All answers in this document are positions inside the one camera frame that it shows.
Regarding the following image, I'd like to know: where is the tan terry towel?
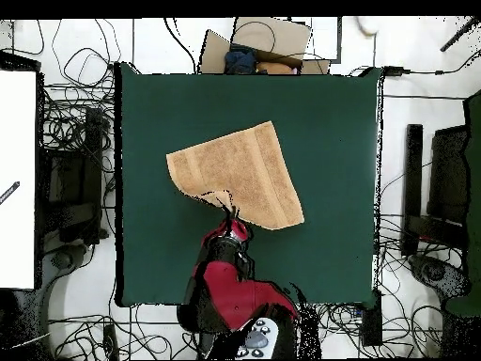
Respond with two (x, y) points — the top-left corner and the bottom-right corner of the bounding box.
(165, 120), (305, 231)

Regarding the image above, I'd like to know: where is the black equipment stand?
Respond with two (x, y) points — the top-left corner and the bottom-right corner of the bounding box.
(39, 106), (110, 245)

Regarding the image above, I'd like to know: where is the black tripod leg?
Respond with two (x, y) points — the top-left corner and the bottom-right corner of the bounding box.
(440, 16), (481, 53)

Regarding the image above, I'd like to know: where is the brown cardboard box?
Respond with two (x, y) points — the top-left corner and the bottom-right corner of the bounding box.
(198, 16), (332, 75)

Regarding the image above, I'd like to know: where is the black power strip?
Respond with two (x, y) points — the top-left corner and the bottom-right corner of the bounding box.
(361, 289), (383, 347)
(101, 323), (120, 360)

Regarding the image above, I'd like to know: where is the orange garment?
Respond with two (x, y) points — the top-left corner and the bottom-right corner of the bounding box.
(256, 60), (296, 75)

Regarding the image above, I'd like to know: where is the black monitor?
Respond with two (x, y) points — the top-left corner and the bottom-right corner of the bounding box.
(427, 125), (471, 227)

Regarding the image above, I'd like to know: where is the white board with black frame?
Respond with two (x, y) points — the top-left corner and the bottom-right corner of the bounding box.
(0, 50), (44, 290)

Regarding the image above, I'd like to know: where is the black upright bar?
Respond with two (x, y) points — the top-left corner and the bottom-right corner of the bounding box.
(401, 123), (425, 257)

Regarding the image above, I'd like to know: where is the black cable tangle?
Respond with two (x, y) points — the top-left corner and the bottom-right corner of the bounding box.
(39, 84), (116, 151)

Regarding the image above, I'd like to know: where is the dark blue garment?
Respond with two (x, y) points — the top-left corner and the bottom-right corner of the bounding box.
(224, 43), (258, 75)

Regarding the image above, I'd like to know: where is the green chair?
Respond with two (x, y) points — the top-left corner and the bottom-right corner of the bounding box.
(444, 89), (481, 317)

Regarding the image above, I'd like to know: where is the black marker pen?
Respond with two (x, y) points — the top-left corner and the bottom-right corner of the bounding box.
(0, 180), (21, 206)

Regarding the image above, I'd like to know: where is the looped black cable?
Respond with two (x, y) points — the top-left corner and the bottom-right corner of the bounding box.
(52, 18), (123, 87)

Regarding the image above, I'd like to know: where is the dark green table cloth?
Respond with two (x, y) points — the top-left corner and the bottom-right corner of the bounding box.
(114, 61), (384, 308)

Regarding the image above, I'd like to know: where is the black cable over cardboard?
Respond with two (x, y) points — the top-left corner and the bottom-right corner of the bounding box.
(230, 20), (277, 52)

